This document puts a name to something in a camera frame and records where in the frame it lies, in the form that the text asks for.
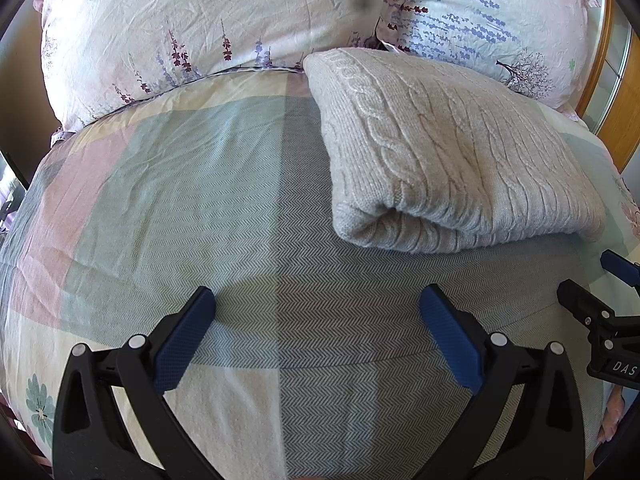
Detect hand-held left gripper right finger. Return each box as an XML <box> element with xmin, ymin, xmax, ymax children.
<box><xmin>419</xmin><ymin>284</ymin><xmax>587</xmax><ymax>480</ymax></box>

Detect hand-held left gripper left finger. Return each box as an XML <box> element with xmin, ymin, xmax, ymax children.
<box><xmin>52</xmin><ymin>286</ymin><xmax>221</xmax><ymax>480</ymax></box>

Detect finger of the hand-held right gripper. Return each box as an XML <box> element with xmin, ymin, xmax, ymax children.
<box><xmin>557</xmin><ymin>280</ymin><xmax>640</xmax><ymax>333</ymax></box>
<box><xmin>601</xmin><ymin>249</ymin><xmax>640</xmax><ymax>287</ymax></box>

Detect grey cable knit sweater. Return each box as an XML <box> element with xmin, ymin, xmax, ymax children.
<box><xmin>302</xmin><ymin>47</ymin><xmax>607</xmax><ymax>254</ymax></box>

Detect pastel checked blanket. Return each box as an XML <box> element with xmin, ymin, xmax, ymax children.
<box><xmin>0</xmin><ymin>66</ymin><xmax>623</xmax><ymax>480</ymax></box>

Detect wooden headboard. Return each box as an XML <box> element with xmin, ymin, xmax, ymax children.
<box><xmin>574</xmin><ymin>0</ymin><xmax>640</xmax><ymax>142</ymax></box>

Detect white purple floral pillow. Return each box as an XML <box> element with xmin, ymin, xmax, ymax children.
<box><xmin>375</xmin><ymin>0</ymin><xmax>602</xmax><ymax>114</ymax></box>

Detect pink floral pillow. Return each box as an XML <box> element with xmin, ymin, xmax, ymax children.
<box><xmin>34</xmin><ymin>0</ymin><xmax>390</xmax><ymax>134</ymax></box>

